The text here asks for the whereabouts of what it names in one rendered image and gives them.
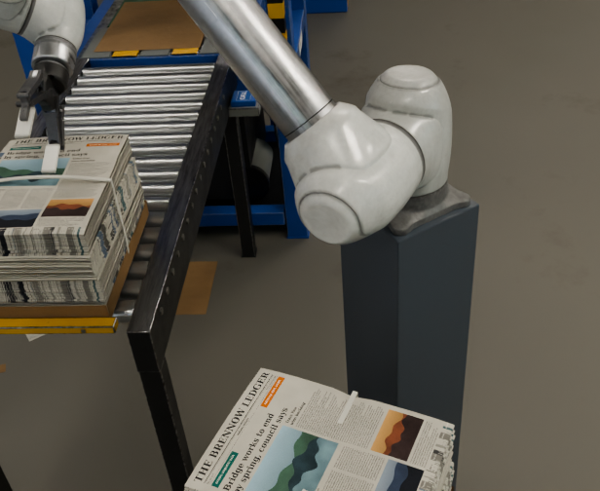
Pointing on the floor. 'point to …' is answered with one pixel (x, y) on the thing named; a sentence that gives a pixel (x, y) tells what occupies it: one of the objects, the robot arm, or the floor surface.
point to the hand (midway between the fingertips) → (36, 151)
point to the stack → (322, 443)
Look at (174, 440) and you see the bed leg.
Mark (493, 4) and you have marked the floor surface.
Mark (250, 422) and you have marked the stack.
